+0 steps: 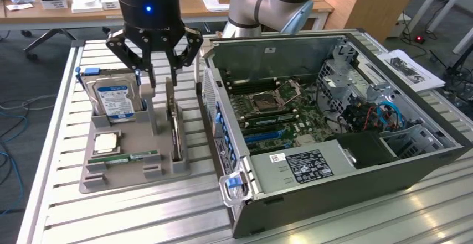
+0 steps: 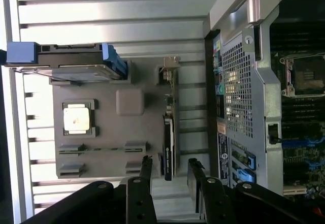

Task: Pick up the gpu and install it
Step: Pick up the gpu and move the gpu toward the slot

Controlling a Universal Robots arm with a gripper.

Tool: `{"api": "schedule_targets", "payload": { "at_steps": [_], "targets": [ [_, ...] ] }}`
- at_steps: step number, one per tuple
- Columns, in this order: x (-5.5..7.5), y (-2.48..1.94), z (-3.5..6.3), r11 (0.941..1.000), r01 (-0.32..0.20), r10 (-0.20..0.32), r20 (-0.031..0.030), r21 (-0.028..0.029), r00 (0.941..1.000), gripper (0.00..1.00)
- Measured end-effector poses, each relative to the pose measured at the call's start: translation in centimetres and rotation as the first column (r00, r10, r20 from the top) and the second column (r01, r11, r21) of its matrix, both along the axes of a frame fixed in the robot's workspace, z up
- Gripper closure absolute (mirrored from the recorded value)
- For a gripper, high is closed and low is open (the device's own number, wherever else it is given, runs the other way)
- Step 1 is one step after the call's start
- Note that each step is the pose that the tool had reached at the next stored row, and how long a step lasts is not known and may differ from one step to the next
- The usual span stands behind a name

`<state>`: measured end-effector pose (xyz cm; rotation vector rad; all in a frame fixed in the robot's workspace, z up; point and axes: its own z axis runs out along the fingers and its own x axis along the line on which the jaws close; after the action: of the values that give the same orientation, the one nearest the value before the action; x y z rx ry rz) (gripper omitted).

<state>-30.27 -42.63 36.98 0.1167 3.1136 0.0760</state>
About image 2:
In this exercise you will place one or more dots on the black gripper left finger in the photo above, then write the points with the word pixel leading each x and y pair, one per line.
pixel 142 203

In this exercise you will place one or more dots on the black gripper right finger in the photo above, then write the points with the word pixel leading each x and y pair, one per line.
pixel 210 203

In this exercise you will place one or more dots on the blue slot retention clip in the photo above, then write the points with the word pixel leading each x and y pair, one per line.
pixel 251 161
pixel 247 175

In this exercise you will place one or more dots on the green RAM stick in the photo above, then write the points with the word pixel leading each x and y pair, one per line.
pixel 101 152

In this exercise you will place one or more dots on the grey parts rack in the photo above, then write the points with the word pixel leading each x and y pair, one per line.
pixel 109 132

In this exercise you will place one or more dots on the silver CPU chip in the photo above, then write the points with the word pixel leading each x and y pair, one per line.
pixel 76 118

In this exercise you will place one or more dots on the green motherboard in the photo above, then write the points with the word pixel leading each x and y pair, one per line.
pixel 299 142

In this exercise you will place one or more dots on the grey open PC case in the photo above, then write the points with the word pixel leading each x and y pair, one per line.
pixel 254 87

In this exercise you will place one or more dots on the metal CPU socket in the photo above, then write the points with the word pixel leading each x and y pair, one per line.
pixel 304 75

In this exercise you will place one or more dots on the hard disk with blue caddy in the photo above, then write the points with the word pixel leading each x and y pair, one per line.
pixel 71 56

